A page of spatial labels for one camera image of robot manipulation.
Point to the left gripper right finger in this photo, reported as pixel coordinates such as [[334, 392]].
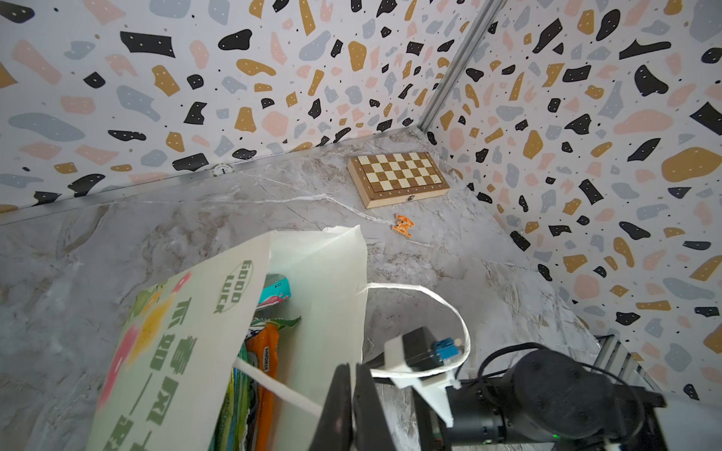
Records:
[[371, 429]]

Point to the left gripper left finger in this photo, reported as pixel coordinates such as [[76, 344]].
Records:
[[334, 431]]

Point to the green apple tea candy packet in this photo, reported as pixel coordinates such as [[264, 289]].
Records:
[[247, 412]]

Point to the white paper gift bag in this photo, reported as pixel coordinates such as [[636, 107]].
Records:
[[170, 373]]

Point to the teal mint candy packet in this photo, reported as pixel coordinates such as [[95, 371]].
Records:
[[276, 290]]

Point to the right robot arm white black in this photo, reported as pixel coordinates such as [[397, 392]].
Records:
[[526, 394]]

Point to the small orange plastic clip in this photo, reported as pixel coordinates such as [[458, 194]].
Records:
[[403, 226]]

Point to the wooden folding chess board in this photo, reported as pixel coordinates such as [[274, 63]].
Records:
[[389, 179]]

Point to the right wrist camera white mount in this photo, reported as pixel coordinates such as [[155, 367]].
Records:
[[420, 353]]

